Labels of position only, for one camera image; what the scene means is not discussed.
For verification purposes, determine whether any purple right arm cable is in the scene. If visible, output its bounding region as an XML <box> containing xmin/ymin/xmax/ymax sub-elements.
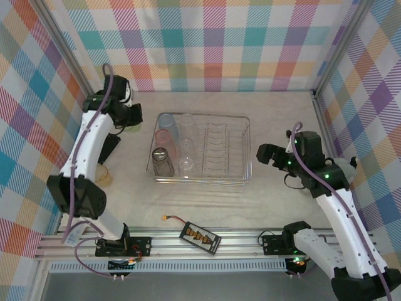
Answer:
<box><xmin>289</xmin><ymin>122</ymin><xmax>394</xmax><ymax>301</ymax></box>

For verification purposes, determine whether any blue plastic cup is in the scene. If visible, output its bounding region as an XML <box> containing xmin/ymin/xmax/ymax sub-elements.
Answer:
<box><xmin>156</xmin><ymin>113</ymin><xmax>180</xmax><ymax>140</ymax></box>

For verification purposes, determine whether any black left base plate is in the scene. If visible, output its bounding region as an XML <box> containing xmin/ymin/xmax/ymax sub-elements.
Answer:
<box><xmin>95</xmin><ymin>237</ymin><xmax>154</xmax><ymax>258</ymax></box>

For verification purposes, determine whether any white slotted cable duct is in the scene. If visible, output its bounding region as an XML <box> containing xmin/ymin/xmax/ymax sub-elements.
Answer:
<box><xmin>49</xmin><ymin>261</ymin><xmax>288</xmax><ymax>274</ymax></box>

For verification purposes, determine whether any right aluminium side rail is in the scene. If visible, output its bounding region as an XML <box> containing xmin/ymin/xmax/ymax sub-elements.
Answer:
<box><xmin>312</xmin><ymin>92</ymin><xmax>342</xmax><ymax>159</ymax></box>

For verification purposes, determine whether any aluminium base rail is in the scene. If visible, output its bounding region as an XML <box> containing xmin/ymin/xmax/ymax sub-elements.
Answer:
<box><xmin>33</xmin><ymin>231</ymin><xmax>380</xmax><ymax>261</ymax></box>

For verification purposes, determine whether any dark grey plastic cup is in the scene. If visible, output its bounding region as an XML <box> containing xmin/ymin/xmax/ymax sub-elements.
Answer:
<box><xmin>151</xmin><ymin>147</ymin><xmax>175</xmax><ymax>177</ymax></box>

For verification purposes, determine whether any clear plastic cup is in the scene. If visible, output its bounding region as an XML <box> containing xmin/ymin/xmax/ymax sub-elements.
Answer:
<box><xmin>177</xmin><ymin>155</ymin><xmax>197</xmax><ymax>178</ymax></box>
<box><xmin>179</xmin><ymin>113</ymin><xmax>195</xmax><ymax>139</ymax></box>
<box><xmin>179</xmin><ymin>139</ymin><xmax>195</xmax><ymax>157</ymax></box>

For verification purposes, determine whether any aluminium frame post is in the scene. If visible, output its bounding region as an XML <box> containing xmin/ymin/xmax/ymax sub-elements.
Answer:
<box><xmin>311</xmin><ymin>0</ymin><xmax>375</xmax><ymax>98</ymax></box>
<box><xmin>37</xmin><ymin>0</ymin><xmax>98</xmax><ymax>103</ymax></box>

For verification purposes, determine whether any black charger board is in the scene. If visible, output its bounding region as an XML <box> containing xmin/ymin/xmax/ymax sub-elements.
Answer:
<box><xmin>179</xmin><ymin>221</ymin><xmax>222</xmax><ymax>255</ymax></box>

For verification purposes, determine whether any left aluminium frame post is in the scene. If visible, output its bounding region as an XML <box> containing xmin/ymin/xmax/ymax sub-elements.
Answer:
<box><xmin>37</xmin><ymin>0</ymin><xmax>98</xmax><ymax>103</ymax></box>

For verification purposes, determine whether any wire with yellow connector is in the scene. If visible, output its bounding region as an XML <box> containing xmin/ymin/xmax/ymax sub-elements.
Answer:
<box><xmin>161</xmin><ymin>214</ymin><xmax>189</xmax><ymax>225</ymax></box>

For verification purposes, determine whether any right electronics board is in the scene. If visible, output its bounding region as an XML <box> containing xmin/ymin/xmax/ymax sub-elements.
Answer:
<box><xmin>286</xmin><ymin>256</ymin><xmax>307</xmax><ymax>268</ymax></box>

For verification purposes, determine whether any electronics board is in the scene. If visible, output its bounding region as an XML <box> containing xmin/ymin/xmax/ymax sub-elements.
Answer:
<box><xmin>286</xmin><ymin>256</ymin><xmax>307</xmax><ymax>268</ymax></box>
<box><xmin>108</xmin><ymin>257</ymin><xmax>138</xmax><ymax>271</ymax></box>

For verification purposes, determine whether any right aluminium frame post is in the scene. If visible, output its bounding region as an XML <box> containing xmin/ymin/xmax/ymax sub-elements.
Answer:
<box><xmin>311</xmin><ymin>0</ymin><xmax>375</xmax><ymax>98</ymax></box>

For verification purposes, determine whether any orange plastic cup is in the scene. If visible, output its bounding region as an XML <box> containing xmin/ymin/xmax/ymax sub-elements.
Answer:
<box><xmin>95</xmin><ymin>164</ymin><xmax>113</xmax><ymax>188</ymax></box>

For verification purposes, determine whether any chrome wire dish rack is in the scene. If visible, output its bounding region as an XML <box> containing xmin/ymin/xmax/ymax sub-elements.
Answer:
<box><xmin>145</xmin><ymin>112</ymin><xmax>253</xmax><ymax>188</ymax></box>

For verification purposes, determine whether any left electronics board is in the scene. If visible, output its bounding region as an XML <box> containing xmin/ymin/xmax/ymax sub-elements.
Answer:
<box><xmin>108</xmin><ymin>257</ymin><xmax>138</xmax><ymax>271</ymax></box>

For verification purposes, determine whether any pink plastic cup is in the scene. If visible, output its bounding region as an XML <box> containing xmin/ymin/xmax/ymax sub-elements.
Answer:
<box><xmin>154</xmin><ymin>129</ymin><xmax>179</xmax><ymax>156</ymax></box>

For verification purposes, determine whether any white cable tag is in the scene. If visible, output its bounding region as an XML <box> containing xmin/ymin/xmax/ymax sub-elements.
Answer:
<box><xmin>66</xmin><ymin>225</ymin><xmax>85</xmax><ymax>248</ymax></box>

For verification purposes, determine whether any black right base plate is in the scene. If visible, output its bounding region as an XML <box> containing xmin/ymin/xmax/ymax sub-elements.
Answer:
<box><xmin>261</xmin><ymin>234</ymin><xmax>320</xmax><ymax>256</ymax></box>

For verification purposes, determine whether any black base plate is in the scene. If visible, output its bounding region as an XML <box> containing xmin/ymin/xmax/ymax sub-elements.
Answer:
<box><xmin>95</xmin><ymin>237</ymin><xmax>154</xmax><ymax>258</ymax></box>
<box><xmin>261</xmin><ymin>234</ymin><xmax>320</xmax><ymax>256</ymax></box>

